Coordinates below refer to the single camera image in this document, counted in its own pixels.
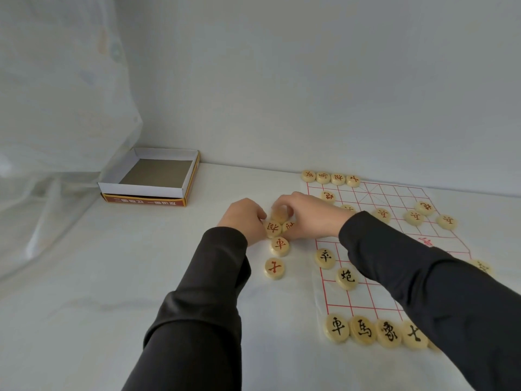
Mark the person's right hand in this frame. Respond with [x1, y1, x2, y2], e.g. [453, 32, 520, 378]
[270, 192, 357, 241]

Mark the person's left hand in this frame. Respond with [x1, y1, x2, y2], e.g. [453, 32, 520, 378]
[218, 198, 268, 246]

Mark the red grid xiangqi board sheet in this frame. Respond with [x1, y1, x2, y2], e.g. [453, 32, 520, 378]
[301, 181, 473, 346]

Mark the white cardboard box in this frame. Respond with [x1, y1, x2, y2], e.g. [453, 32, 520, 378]
[97, 147, 201, 207]

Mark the person's left forearm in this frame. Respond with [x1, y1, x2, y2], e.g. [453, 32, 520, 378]
[122, 226, 252, 391]

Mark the person's right forearm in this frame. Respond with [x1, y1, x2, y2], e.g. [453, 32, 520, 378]
[338, 210, 521, 391]

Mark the sheer white curtain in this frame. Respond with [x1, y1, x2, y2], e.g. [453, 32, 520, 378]
[0, 0, 143, 281]

